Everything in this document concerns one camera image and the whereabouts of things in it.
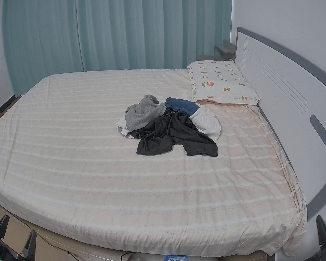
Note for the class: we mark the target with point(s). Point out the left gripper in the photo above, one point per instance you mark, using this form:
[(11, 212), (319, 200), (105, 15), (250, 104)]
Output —
[(0, 250)]

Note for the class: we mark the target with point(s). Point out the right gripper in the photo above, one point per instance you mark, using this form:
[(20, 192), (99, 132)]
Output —
[(324, 255)]

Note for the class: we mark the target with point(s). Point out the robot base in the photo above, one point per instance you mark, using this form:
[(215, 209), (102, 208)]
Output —
[(157, 257)]

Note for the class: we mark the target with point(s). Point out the bed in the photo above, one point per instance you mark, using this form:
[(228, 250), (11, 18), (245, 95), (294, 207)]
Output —
[(97, 173)]

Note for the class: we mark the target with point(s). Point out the pile of clothes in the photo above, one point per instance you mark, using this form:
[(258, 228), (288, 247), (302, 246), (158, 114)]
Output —
[(165, 129)]

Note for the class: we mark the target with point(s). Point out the white printed pillow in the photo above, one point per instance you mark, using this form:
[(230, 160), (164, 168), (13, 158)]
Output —
[(220, 83)]

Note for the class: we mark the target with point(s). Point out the blue-green curtain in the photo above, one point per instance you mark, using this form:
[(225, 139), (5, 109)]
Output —
[(43, 37), (152, 23)]

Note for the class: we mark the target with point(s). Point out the grey bedside table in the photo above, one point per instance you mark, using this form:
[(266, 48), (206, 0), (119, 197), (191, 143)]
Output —
[(222, 50)]

